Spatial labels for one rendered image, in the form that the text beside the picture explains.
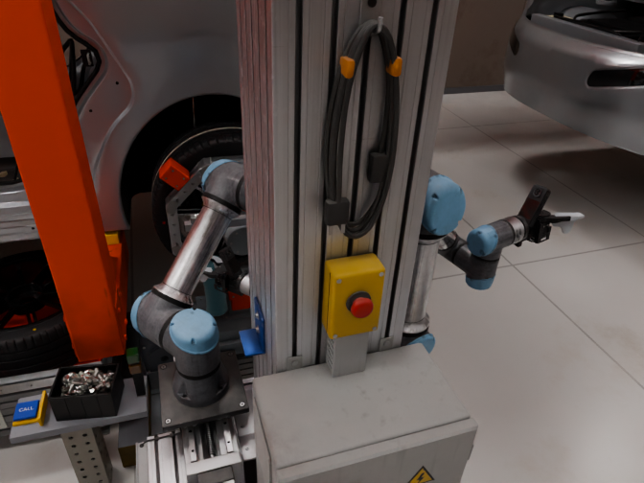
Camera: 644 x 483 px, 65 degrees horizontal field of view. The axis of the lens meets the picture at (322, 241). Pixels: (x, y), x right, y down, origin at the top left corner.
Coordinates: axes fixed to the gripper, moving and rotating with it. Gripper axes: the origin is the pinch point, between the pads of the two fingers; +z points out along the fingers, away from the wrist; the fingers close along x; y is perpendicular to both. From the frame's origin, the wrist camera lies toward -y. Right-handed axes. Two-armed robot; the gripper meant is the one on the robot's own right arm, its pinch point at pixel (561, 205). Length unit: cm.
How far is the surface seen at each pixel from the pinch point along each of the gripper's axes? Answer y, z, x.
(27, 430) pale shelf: 69, -151, -78
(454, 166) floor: 91, 210, -239
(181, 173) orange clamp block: 1, -80, -101
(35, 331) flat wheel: 58, -142, -120
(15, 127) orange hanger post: -28, -129, -79
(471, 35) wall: -2, 386, -393
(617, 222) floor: 110, 249, -104
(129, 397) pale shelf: 69, -119, -75
